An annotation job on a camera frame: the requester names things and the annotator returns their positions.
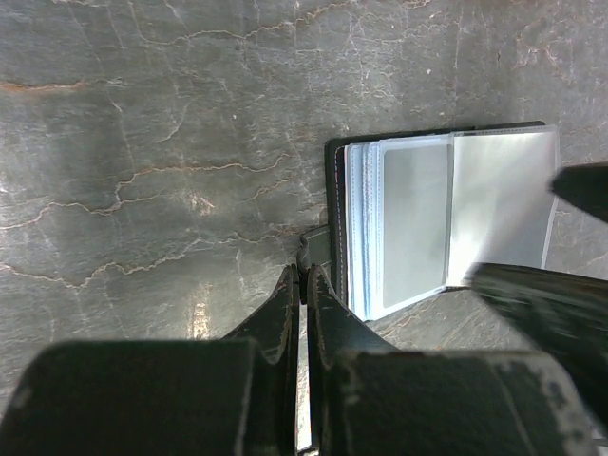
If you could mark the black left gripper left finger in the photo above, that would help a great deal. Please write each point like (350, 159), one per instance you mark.
(229, 396)

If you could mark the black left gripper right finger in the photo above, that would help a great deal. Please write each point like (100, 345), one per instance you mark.
(369, 398)

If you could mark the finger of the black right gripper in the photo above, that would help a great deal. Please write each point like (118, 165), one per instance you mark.
(584, 186)
(564, 315)

